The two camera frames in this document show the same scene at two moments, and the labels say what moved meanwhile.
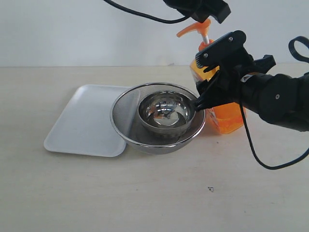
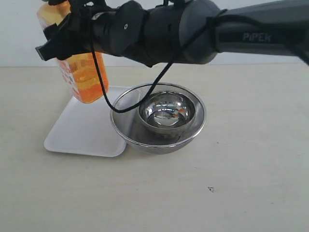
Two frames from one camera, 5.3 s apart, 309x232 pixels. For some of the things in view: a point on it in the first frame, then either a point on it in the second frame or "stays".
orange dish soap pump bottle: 226,118 to 80,69
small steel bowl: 167,112 stays
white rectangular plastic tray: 84,127 stays
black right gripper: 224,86 to 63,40
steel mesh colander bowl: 157,117 stays
